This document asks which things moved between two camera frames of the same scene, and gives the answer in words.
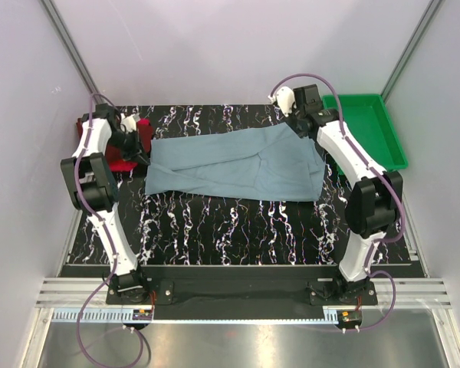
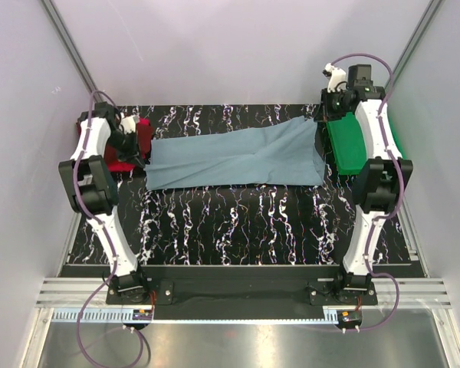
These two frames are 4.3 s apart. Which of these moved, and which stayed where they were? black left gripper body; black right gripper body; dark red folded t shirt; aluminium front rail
Moved: black right gripper body
Stayed: dark red folded t shirt; black left gripper body; aluminium front rail
